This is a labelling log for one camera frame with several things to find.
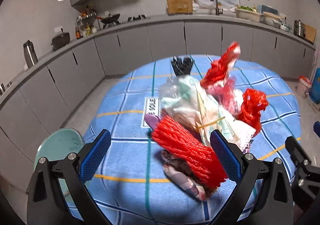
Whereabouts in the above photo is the black kitchen faucet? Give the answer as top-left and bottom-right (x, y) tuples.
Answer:
(210, 0), (220, 16)

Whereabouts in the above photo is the patterned rag cloth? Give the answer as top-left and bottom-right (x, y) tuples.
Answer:
(161, 150), (216, 202)

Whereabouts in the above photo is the white basin with vegetables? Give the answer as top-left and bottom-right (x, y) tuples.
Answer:
(235, 7), (261, 23)

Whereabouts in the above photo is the white bowl stack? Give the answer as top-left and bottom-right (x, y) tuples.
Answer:
(263, 12), (281, 27)

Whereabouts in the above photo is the white red-lid bucket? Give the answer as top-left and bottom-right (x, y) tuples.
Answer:
(296, 76), (311, 99)

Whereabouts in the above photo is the gas stove burner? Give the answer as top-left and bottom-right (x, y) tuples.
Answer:
(127, 14), (146, 22)

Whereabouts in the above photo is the clear plastic bag with paper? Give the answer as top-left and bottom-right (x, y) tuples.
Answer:
(158, 75), (255, 151)

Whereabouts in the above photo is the red mesh net front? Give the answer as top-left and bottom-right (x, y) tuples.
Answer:
(152, 116), (228, 190)

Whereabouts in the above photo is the wooden knife block box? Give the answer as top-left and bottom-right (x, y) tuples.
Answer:
(167, 0), (193, 15)

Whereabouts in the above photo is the steel pot right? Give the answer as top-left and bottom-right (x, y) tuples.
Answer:
(293, 20), (305, 38)

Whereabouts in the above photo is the grey kitchen cabinets counter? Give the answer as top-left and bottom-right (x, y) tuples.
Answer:
(1, 15), (316, 191)

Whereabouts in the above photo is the purple snack wrapper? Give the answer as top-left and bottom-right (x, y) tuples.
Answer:
(144, 114), (162, 130)

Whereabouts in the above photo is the spice rack with bottles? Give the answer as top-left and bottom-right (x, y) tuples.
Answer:
(76, 5), (97, 38)

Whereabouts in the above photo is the steel thermos kettle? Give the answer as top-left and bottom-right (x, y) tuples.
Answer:
(23, 40), (38, 68)

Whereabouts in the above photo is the black string bundle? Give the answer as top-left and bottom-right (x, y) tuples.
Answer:
(170, 56), (195, 77)

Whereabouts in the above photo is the wooden cutting board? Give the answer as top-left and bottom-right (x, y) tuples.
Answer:
(305, 24), (317, 44)

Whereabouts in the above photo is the pink plastic bag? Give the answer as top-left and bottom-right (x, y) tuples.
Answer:
(207, 76), (244, 118)

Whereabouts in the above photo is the blue water bottle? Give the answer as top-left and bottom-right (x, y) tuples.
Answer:
(309, 68), (320, 104)

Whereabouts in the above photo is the black rice cooker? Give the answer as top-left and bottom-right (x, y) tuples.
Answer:
(51, 32), (71, 51)

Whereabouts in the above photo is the black wok pan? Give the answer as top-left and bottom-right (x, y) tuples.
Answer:
(96, 14), (120, 24)

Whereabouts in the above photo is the blue plaid tablecloth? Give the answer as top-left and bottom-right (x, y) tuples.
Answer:
(83, 59), (301, 224)

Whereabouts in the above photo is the teal round trash bin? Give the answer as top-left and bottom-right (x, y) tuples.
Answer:
(34, 127), (85, 220)

